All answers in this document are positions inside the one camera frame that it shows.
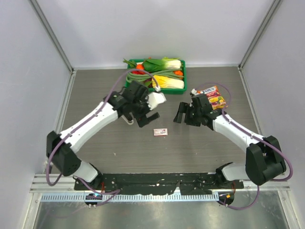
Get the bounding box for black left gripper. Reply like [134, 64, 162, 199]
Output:
[131, 91, 159, 127]

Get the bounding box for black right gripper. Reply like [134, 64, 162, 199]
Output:
[173, 102, 202, 127]

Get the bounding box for red white staple box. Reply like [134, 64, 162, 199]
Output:
[153, 128, 168, 136]

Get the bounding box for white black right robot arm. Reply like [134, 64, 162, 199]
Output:
[173, 94, 287, 188]

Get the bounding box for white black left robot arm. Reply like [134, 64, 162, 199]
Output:
[46, 81, 166, 190]

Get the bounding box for toy yellow napa cabbage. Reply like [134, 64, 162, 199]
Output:
[152, 75, 184, 89]

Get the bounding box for Fox's candy bag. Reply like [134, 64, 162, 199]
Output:
[196, 85, 227, 110]

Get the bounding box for toy green long beans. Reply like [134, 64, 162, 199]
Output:
[126, 69, 186, 87]

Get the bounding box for toy bok choy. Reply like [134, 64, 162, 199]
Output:
[142, 58, 182, 73]

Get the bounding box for toy orange carrot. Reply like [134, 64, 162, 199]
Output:
[136, 64, 145, 70]

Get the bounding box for green plastic tray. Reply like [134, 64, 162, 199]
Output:
[123, 57, 187, 94]

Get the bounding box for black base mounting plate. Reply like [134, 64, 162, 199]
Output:
[88, 173, 244, 196]

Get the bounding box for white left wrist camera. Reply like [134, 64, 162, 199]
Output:
[147, 92, 166, 110]

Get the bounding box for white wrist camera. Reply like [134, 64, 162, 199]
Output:
[147, 92, 166, 110]
[190, 89, 200, 96]

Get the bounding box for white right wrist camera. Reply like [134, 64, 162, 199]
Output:
[190, 89, 200, 96]

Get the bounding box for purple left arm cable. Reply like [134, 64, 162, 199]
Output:
[46, 70, 162, 187]

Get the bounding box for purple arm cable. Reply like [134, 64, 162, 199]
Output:
[46, 70, 162, 187]
[194, 83, 294, 210]

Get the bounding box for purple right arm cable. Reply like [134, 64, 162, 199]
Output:
[194, 83, 294, 210]

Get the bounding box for aluminium frame rail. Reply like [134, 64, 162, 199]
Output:
[30, 171, 290, 202]

